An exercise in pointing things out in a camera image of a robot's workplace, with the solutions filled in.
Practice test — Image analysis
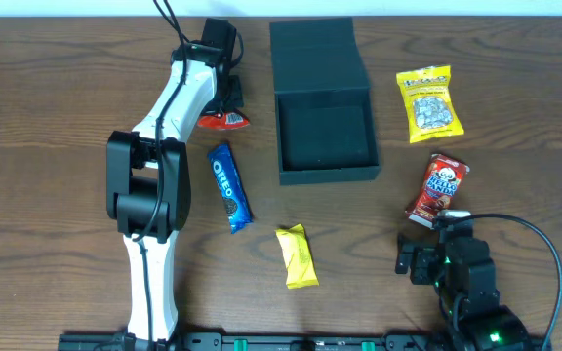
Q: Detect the red Hello Panda box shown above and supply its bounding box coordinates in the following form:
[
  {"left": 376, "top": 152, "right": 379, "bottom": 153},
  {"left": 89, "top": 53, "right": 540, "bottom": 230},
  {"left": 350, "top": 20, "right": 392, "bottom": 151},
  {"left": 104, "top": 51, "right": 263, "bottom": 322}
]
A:
[{"left": 406, "top": 154, "right": 470, "bottom": 228}]

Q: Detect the blue Oreo cookie pack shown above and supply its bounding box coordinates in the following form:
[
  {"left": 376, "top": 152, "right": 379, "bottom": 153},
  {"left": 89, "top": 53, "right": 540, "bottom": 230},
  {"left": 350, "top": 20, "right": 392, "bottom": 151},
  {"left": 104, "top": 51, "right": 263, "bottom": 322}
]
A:
[{"left": 208, "top": 144, "right": 253, "bottom": 234}]

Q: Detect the dark green open box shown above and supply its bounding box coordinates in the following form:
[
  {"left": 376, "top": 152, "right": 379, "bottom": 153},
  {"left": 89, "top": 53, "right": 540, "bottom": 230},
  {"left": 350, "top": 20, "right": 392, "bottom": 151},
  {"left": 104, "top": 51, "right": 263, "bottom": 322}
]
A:
[{"left": 269, "top": 18, "right": 381, "bottom": 185}]

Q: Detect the red snack bag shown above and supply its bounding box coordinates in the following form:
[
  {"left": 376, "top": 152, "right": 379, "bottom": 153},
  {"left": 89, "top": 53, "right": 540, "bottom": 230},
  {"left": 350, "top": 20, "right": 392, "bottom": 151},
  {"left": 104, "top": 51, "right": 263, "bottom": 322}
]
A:
[{"left": 197, "top": 112, "right": 250, "bottom": 131}]

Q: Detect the yellow wrapped snack bar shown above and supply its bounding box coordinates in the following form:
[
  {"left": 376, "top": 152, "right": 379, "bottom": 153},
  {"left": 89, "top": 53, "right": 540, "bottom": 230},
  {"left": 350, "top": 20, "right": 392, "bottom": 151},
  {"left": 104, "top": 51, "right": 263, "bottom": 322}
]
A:
[{"left": 275, "top": 224, "right": 319, "bottom": 290}]

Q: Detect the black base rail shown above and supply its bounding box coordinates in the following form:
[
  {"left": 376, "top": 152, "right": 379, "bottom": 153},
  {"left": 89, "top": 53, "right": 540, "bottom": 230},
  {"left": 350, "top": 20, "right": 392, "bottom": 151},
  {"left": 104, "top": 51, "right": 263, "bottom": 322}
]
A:
[{"left": 57, "top": 331, "right": 553, "bottom": 351}]

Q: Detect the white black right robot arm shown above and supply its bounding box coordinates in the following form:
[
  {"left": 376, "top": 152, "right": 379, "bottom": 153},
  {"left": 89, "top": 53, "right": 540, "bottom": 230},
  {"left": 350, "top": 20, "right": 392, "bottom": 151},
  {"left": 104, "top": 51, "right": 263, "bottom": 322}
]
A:
[{"left": 387, "top": 219, "right": 535, "bottom": 351}]

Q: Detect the yellow seed snack bag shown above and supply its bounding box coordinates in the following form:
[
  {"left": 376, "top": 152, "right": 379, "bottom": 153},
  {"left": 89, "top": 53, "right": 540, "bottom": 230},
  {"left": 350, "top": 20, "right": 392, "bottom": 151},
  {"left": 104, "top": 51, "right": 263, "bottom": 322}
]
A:
[{"left": 396, "top": 65, "right": 464, "bottom": 143}]

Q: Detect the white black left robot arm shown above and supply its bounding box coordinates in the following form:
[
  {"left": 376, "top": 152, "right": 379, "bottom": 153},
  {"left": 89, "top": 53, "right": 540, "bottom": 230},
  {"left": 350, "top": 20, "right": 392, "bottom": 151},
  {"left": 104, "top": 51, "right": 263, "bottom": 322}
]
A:
[{"left": 106, "top": 18, "right": 243, "bottom": 350}]

